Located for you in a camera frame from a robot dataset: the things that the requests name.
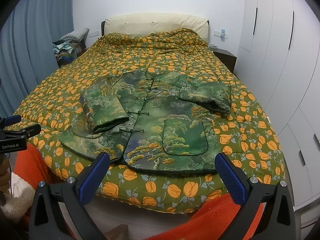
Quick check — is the green landscape print padded jacket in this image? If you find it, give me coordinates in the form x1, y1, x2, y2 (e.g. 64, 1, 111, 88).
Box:
59, 70, 232, 173

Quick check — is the white fleece sleeve forearm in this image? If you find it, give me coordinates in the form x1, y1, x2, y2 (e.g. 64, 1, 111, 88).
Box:
0, 154, 36, 223

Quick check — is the orange fleece blanket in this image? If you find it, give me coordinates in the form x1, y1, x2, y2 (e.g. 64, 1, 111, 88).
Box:
12, 143, 265, 240

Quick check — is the green quilt with orange flowers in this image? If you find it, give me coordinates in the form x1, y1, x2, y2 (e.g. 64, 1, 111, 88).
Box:
12, 29, 285, 213

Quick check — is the blue grey curtain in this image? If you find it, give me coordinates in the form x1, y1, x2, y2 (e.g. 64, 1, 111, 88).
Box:
1, 0, 74, 116

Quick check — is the white wardrobe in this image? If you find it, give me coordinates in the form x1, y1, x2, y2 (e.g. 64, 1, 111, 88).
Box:
235, 0, 319, 239

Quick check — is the dark wooden nightstand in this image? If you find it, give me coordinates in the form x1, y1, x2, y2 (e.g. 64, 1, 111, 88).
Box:
211, 48, 237, 72

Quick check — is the cream padded headboard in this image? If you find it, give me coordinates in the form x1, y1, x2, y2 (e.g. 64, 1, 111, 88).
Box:
101, 12, 209, 42

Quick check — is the white wall socket with plug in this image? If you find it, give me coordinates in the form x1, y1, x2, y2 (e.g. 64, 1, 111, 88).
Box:
214, 29, 228, 40

